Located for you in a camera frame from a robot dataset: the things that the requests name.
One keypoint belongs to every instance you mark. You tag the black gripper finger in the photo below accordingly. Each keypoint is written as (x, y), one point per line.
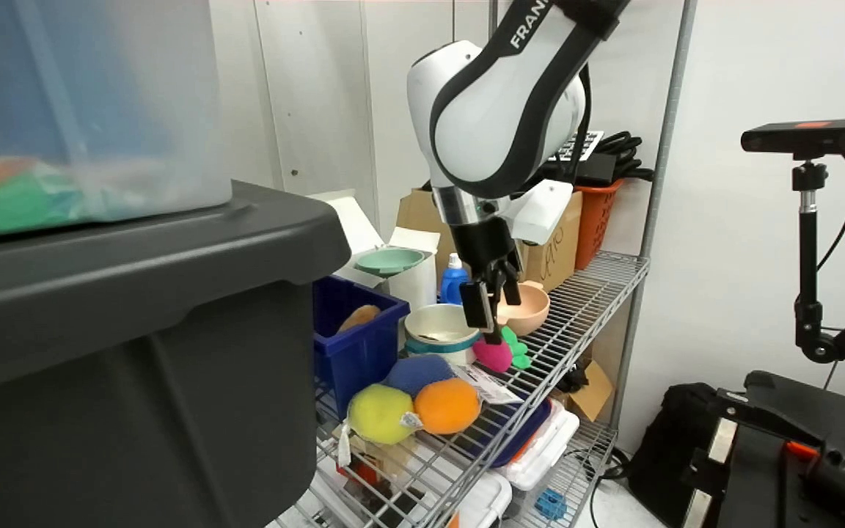
(508, 282)
(476, 305)

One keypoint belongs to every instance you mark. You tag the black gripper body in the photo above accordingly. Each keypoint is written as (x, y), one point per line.
(482, 249)

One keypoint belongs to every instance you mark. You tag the pink toy with green leaves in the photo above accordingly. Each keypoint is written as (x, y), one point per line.
(491, 355)

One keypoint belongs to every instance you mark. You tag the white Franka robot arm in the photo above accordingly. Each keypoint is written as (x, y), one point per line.
(500, 106)

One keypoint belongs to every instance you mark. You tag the blue toy detergent bottle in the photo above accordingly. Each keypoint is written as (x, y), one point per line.
(450, 285)

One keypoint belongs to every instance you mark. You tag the brown cardboard box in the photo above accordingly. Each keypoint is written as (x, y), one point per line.
(555, 264)

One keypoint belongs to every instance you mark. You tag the white cardboard box open lid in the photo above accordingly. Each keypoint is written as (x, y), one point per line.
(416, 285)

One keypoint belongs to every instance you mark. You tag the tan bread toy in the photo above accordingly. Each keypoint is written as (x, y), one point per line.
(360, 317)

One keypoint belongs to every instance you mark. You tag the white bowl teal rim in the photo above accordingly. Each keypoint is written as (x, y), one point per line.
(438, 327)

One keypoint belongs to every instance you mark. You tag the white paper barcode tag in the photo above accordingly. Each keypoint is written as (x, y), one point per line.
(488, 387)

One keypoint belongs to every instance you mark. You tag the blue plush ball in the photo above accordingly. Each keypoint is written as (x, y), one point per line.
(417, 370)

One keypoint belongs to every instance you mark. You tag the orange plastic bin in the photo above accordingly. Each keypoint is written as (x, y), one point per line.
(595, 224)

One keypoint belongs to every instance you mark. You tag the orange plush ball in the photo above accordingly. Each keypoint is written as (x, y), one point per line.
(447, 405)

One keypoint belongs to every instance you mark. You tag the blue plastic bin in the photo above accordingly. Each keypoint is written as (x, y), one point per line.
(365, 355)

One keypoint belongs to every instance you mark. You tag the small cardboard piece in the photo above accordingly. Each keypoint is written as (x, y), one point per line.
(595, 396)

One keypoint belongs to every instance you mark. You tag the yellow green plush ball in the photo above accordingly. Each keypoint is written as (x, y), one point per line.
(379, 414)

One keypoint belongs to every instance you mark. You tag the checkerboard calibration board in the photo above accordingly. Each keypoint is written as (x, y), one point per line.
(588, 148)

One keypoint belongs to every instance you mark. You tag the white plastic container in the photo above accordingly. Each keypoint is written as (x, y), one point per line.
(485, 499)
(545, 450)

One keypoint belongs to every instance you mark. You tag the black bag pile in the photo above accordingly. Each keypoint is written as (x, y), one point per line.
(620, 157)

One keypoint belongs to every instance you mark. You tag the small blue round item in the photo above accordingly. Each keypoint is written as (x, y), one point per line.
(551, 506)

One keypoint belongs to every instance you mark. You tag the black backpack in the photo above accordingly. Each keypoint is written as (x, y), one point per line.
(668, 456)

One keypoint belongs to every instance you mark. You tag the black case orange accents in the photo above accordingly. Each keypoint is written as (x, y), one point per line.
(813, 441)

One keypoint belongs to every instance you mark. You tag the dark grey storage tote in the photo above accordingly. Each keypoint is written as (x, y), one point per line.
(130, 392)

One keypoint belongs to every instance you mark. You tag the clear plastic storage bin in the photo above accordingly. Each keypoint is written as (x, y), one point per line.
(100, 97)

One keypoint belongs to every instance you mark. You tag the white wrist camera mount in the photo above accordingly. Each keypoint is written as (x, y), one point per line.
(545, 210)

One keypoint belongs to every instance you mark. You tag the black camera stand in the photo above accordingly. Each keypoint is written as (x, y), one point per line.
(808, 295)

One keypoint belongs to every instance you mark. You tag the black camera bar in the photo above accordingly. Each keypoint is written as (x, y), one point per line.
(813, 136)

